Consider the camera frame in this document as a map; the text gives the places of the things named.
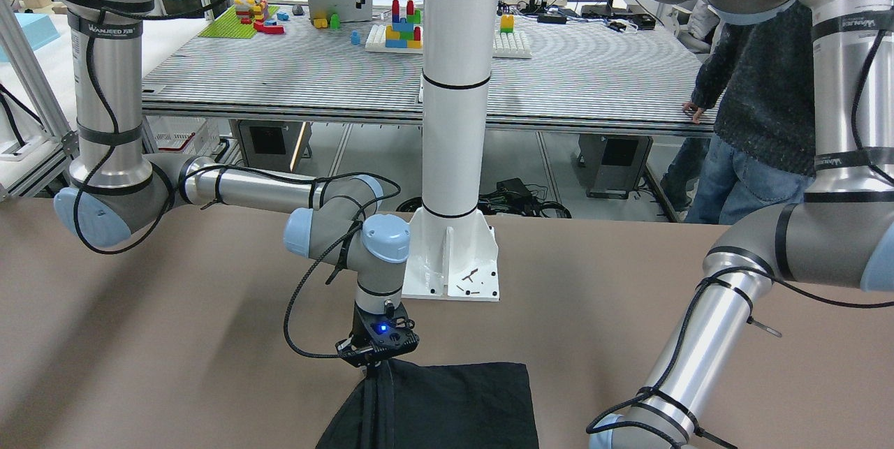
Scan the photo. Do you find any black printed t-shirt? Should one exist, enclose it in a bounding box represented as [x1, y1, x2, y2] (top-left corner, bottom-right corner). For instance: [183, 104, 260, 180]
[316, 359, 538, 448]

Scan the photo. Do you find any colourful lego block stack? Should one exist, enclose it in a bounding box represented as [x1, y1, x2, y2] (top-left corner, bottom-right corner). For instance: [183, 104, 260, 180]
[384, 0, 423, 51]

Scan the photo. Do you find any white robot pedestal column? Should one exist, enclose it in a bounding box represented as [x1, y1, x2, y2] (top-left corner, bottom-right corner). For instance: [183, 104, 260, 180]
[403, 0, 501, 302]

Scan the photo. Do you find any white lego baseplate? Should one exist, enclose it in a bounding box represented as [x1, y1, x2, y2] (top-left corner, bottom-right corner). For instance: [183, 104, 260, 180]
[492, 30, 533, 59]

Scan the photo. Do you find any white plastic crate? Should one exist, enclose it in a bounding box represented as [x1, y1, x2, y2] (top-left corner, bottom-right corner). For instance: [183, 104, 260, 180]
[146, 116, 220, 156]

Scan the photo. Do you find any standing person in grey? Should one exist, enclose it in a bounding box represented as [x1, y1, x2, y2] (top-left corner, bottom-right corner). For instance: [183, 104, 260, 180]
[684, 1, 816, 224]

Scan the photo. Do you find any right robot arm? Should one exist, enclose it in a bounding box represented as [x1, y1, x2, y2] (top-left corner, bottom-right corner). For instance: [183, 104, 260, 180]
[54, 0, 419, 367]

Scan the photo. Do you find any grey control box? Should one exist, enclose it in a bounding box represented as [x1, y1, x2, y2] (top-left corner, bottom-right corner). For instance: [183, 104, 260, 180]
[230, 120, 311, 173]
[578, 133, 652, 200]

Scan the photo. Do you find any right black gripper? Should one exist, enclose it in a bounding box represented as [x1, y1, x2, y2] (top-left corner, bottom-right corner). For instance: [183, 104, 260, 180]
[353, 304, 392, 351]

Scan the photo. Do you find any yellow lego block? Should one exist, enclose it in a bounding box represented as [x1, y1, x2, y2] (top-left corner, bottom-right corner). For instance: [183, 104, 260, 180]
[500, 13, 515, 34]

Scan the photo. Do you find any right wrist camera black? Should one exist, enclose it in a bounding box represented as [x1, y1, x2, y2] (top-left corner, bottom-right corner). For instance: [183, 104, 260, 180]
[336, 302, 420, 367]

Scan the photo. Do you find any striped workbench table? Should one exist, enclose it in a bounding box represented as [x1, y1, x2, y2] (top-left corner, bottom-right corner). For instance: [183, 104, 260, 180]
[142, 17, 712, 136]

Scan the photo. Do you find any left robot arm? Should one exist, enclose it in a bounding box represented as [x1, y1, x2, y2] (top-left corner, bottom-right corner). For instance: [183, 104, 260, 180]
[587, 0, 893, 448]

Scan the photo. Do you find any green lego baseplate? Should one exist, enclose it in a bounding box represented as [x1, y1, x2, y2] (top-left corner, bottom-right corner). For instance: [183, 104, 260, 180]
[198, 6, 286, 39]

